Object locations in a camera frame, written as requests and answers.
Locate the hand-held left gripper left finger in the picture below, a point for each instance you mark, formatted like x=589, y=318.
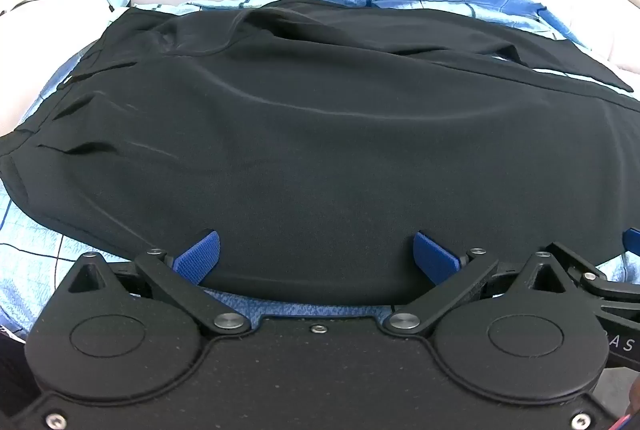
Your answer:
x=199, y=256

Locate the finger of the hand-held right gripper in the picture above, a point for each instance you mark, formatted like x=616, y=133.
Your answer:
x=632, y=242
x=580, y=266

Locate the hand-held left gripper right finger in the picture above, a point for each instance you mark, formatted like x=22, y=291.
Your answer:
x=436, y=260

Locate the black pants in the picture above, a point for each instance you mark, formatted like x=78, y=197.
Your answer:
x=320, y=149

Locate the blue plaid bed sheet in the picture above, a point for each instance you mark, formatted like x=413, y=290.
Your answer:
x=55, y=250

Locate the white duvet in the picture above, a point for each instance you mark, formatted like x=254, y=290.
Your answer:
x=40, y=59

